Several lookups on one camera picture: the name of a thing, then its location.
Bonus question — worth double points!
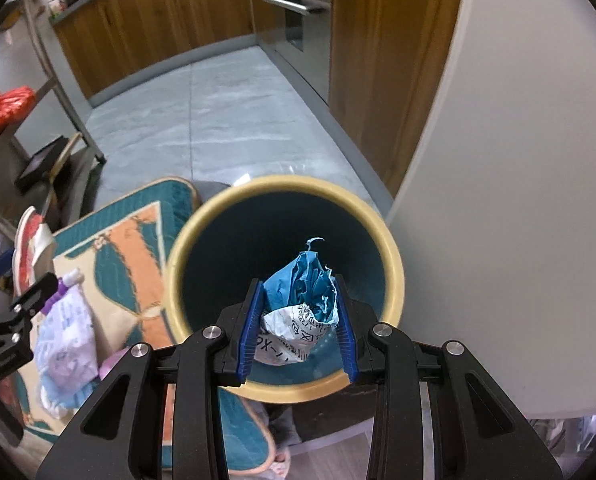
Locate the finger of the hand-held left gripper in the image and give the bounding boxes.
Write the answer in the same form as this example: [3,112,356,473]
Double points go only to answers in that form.
[0,310,34,392]
[9,273,60,319]

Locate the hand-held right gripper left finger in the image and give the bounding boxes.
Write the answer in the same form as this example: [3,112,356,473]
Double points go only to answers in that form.
[35,280,264,480]

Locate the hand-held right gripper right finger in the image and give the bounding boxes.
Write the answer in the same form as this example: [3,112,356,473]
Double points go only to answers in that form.
[335,276,561,480]

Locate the white purple wrapper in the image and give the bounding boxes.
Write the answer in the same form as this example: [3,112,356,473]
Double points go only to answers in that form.
[32,269,101,386]

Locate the blue white wrapper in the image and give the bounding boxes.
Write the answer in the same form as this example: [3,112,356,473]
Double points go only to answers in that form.
[253,237,340,367]

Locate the yellow rimmed teal wastebasket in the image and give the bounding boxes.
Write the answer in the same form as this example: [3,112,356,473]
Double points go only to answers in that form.
[162,175,406,405]

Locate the white red slipper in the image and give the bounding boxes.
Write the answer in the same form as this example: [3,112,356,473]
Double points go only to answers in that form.
[13,205,59,302]

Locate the teal orange printed mat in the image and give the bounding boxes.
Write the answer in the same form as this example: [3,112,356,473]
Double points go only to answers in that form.
[8,176,279,476]

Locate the dark cloth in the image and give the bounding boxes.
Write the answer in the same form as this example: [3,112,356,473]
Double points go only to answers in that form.
[52,145,106,223]

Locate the black flat scale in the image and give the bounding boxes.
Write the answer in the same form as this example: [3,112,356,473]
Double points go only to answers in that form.
[14,135,72,189]

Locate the wooden stick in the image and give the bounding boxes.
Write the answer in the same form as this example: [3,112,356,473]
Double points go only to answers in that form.
[47,132,85,182]

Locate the grey cloth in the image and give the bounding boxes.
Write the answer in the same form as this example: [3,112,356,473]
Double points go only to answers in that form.
[195,179,235,206]

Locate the metal rack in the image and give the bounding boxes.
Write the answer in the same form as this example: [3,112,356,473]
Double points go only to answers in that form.
[20,0,107,164]

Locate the red plastic bag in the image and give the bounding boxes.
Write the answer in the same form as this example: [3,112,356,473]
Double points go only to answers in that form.
[0,86,37,139]

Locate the tall wooden cabinet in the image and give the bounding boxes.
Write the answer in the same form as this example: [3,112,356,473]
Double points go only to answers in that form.
[328,0,468,198]

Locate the wooden base cabinets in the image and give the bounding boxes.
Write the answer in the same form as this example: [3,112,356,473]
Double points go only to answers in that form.
[53,0,284,102]

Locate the stainless steel oven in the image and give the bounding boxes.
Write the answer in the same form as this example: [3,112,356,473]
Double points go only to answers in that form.
[255,0,335,103]

